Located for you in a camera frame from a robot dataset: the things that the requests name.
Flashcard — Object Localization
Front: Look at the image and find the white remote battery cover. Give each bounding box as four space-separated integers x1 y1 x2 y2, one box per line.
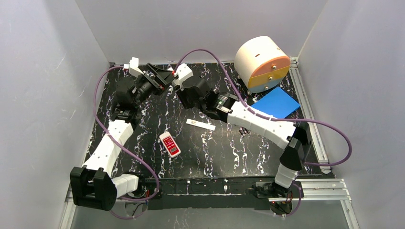
186 119 216 131

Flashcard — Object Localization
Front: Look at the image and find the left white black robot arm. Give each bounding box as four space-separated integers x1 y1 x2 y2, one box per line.
70 63 177 211

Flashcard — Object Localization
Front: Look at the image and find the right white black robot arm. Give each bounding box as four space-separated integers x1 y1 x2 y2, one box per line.
173 76 312 217

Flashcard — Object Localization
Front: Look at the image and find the red white remote control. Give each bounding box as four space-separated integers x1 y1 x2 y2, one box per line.
159 132 181 158

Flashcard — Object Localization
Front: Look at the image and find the white cylindrical drum box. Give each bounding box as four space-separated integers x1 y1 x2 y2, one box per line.
234 36 291 94

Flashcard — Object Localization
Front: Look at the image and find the blue square plate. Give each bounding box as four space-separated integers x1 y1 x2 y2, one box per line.
251 87 300 118

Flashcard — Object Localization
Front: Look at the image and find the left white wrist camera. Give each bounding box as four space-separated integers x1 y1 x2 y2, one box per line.
123 57 144 77

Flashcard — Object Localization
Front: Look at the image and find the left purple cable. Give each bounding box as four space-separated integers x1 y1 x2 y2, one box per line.
92 64 160 220

